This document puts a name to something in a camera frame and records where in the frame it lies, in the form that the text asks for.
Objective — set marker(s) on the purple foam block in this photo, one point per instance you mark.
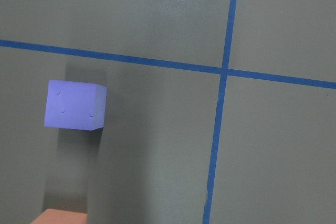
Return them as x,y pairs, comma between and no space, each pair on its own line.
75,105

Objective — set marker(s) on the orange foam block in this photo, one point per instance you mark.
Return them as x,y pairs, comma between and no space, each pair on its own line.
55,216

